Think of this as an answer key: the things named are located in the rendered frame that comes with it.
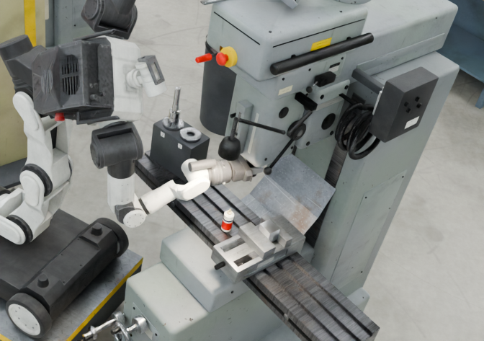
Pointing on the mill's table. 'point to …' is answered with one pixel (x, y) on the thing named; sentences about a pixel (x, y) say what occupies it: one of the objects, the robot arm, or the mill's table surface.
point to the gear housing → (293, 78)
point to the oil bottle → (227, 220)
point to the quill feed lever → (287, 144)
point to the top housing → (281, 27)
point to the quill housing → (270, 138)
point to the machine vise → (244, 269)
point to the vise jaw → (256, 240)
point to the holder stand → (177, 145)
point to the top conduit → (320, 53)
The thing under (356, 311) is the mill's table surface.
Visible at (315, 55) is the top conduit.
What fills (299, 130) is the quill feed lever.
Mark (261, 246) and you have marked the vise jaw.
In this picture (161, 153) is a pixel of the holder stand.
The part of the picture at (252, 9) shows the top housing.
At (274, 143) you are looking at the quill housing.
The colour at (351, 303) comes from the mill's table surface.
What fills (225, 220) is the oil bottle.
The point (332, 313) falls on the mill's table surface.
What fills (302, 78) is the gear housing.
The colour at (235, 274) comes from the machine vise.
